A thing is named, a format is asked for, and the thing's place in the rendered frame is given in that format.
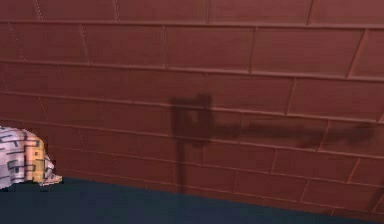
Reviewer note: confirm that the white patterned armchair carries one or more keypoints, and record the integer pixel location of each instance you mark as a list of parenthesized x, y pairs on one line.
[(20, 156)]

